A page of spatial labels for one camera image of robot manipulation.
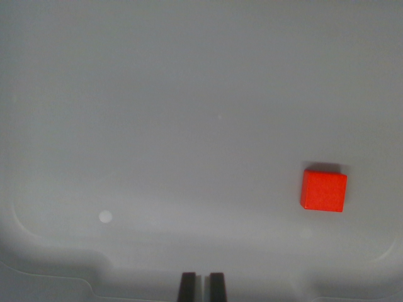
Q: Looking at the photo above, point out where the red wooden cube block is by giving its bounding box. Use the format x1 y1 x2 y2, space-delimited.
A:
299 169 348 213

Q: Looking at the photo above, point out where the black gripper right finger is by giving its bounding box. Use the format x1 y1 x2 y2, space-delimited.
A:
204 271 229 302

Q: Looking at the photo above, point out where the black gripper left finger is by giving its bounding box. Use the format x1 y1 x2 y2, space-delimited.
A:
176 271 203 302

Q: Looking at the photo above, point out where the grey plastic tray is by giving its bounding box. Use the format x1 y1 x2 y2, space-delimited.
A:
0 0 403 302

